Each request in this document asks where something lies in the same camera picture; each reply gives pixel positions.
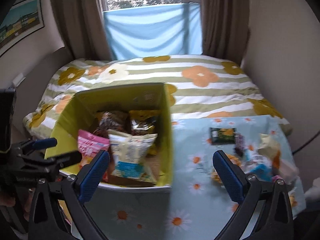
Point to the dark chocolate bar packet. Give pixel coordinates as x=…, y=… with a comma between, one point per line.
x=239, y=144

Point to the framed wall picture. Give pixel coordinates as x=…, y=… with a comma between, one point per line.
x=22, y=20

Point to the white cake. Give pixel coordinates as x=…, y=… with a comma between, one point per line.
x=287, y=171

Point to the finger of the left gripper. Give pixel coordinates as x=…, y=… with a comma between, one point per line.
x=29, y=146
x=35, y=161

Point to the blue window cloth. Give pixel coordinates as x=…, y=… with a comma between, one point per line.
x=156, y=30

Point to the pink snack bag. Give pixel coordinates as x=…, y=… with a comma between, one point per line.
x=89, y=146

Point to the brown striped snack bag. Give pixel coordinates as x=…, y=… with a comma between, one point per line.
x=115, y=120

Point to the white clothes pile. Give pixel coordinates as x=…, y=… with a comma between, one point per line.
x=313, y=194

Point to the floral striped duvet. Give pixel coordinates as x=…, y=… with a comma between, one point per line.
x=199, y=87

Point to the blue white snack bag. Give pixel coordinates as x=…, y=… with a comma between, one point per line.
x=129, y=154

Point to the yellow black snack bag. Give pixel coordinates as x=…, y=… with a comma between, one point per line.
x=143, y=121

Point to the cream orange snack bag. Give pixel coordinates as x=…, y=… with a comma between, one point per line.
x=270, y=148

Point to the light blue daisy cloth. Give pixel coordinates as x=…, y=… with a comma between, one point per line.
x=195, y=207

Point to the dark green snack packet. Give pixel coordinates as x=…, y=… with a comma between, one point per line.
x=222, y=135

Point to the white wall socket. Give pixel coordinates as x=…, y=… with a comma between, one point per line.
x=18, y=80

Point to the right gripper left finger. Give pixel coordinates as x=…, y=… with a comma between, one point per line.
x=46, y=221

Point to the brown left curtain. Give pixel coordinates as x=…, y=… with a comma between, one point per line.
x=81, y=26

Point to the yellow-green cardboard box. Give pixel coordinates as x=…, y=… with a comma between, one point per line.
x=81, y=111

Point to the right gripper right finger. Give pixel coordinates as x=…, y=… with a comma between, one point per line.
x=275, y=220

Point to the brown right curtain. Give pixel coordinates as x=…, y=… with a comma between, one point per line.
x=225, y=28

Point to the brown curtain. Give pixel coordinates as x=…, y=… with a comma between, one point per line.
x=81, y=26
x=225, y=28

